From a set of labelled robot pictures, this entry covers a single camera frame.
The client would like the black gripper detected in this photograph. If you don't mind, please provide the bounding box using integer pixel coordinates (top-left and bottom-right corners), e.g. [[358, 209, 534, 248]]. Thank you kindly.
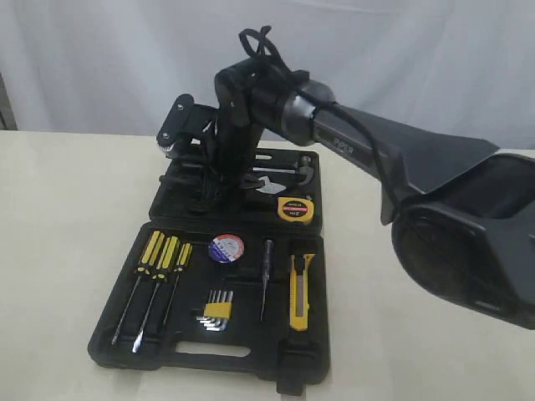
[[196, 164, 263, 209]]

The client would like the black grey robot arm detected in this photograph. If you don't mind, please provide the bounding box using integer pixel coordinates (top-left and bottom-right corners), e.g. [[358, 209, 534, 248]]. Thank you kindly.
[[212, 58, 534, 329]]

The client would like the silver adjustable wrench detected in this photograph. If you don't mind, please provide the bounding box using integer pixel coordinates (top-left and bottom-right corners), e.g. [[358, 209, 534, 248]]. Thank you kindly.
[[256, 175, 287, 195]]

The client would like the large yellow black screwdriver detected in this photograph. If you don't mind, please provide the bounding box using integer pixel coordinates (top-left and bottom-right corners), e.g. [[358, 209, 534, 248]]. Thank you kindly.
[[111, 230, 166, 346]]

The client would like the white backdrop curtain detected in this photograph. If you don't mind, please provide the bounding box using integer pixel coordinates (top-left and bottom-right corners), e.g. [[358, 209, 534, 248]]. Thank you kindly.
[[1, 1, 534, 149]]

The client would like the yellow tape measure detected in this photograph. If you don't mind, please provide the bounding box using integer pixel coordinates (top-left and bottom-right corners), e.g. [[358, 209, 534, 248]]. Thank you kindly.
[[277, 196, 315, 225]]

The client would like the hex key set yellow holder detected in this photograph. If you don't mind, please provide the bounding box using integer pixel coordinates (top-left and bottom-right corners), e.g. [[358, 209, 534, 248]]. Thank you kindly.
[[196, 290, 234, 332]]

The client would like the yellow black utility knife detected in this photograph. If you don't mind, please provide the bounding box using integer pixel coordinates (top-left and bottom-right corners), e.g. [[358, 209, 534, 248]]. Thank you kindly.
[[289, 253, 315, 332]]

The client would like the middle yellow black screwdriver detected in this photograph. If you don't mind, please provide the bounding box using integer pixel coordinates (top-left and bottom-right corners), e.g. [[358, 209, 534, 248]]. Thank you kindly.
[[131, 231, 181, 353]]

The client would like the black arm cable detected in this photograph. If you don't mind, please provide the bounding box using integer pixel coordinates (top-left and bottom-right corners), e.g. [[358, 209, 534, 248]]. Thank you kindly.
[[238, 25, 402, 210]]

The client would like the silver claw hammer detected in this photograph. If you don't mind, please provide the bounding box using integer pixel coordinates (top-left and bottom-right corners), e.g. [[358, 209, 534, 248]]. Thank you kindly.
[[252, 155, 315, 186]]

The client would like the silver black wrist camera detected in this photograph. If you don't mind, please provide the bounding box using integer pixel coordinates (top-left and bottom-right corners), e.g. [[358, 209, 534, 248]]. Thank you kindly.
[[156, 94, 217, 162]]

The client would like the small yellow black screwdriver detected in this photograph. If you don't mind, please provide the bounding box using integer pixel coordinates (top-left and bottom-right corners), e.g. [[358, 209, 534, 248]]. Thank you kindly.
[[161, 242, 193, 329]]

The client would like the black plastic tool case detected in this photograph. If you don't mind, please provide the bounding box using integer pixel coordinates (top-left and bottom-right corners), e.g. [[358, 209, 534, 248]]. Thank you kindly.
[[88, 145, 330, 396]]

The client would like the black PVC electrical tape roll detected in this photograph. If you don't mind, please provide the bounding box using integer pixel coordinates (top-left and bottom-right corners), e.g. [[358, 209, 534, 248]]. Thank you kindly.
[[208, 233, 245, 264]]

